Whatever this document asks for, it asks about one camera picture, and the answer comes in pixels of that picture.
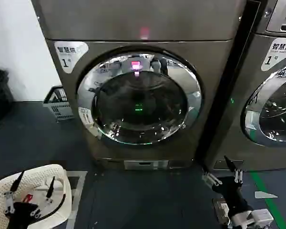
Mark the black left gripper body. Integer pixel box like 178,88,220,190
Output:
10,201,38,229

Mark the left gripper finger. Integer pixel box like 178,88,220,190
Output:
31,177,55,219
3,170,24,213

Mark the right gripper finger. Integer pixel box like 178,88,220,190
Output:
225,156,244,184
202,172,223,186

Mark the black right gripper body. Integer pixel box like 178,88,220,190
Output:
212,177,252,218

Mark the white garment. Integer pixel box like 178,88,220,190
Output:
37,175,67,191

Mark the silver floor socket plate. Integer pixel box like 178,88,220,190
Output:
212,198,230,225

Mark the white perforated laundry basket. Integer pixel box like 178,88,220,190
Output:
0,164,73,229

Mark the green floor tape line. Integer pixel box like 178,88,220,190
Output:
249,172,286,229

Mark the white arrow floor sticker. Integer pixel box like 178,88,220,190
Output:
254,190,278,199

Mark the silver dryer base panel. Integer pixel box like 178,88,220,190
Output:
123,160,169,170

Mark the round chrome dryer door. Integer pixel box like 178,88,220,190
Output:
243,59,286,147

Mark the grey dryer with control panel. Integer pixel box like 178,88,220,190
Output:
204,0,286,172

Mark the small white door sticker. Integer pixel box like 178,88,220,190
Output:
78,107,95,126

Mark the grey slotted plastic basket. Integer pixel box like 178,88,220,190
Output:
42,85,74,123

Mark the black bin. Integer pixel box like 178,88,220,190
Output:
0,69,14,121

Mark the round glass dryer door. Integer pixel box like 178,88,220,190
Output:
77,46,202,145

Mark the white number sticker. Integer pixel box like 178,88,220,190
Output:
261,37,286,72
54,41,89,74

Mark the grey front-load dryer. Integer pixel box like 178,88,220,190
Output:
30,0,247,171

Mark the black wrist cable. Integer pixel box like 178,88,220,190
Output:
39,187,68,220

